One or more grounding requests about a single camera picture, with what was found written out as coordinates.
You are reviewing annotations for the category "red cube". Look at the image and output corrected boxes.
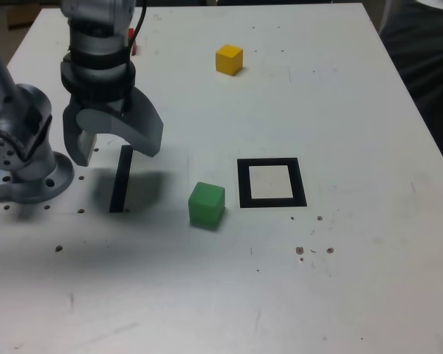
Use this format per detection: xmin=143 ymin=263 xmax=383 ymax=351
xmin=127 ymin=27 xmax=140 ymax=57

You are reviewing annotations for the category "black cable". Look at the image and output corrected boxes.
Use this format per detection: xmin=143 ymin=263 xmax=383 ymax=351
xmin=122 ymin=0 xmax=149 ymax=114

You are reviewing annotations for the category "green cube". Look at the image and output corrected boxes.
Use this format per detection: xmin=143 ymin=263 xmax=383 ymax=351
xmin=188 ymin=181 xmax=227 ymax=232

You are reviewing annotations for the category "yellow cube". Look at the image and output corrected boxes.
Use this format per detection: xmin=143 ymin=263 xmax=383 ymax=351
xmin=215 ymin=44 xmax=244 ymax=77

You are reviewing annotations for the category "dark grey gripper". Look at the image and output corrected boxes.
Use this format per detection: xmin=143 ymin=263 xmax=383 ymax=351
xmin=62 ymin=87 xmax=165 ymax=167

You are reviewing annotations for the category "black tape square outline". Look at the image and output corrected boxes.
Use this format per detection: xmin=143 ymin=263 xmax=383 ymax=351
xmin=236 ymin=157 xmax=309 ymax=209

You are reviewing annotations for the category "person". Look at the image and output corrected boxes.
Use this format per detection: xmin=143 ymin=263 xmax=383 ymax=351
xmin=377 ymin=0 xmax=443 ymax=185

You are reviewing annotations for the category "black tape strip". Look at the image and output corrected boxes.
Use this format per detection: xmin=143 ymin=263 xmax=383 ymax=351
xmin=109 ymin=145 xmax=134 ymax=214

